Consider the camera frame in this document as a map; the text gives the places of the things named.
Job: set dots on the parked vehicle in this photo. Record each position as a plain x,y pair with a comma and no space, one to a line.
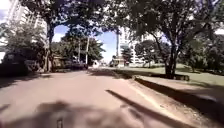
78,65

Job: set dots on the tall dark-trunked tree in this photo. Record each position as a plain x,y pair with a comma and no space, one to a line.
50,50

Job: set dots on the wide-crowned forked tree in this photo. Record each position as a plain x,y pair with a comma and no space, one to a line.
171,63

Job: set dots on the pole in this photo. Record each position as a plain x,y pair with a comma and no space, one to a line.
87,50

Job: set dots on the pale high-rise building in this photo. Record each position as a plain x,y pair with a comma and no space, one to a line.
20,15

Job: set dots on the row of trees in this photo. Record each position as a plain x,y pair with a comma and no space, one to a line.
203,55

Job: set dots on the robot's own part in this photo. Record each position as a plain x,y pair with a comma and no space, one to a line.
60,123

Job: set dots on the dark car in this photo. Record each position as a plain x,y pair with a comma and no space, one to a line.
13,65

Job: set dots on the round green tree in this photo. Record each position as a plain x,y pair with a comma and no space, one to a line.
95,48

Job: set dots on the grass verge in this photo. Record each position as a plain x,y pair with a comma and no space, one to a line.
200,80

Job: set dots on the bushy green tree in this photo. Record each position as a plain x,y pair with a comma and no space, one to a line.
23,40

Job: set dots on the white tower building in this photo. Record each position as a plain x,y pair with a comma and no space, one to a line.
125,40

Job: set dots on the reddish grey asphalt road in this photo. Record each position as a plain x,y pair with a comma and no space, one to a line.
83,93

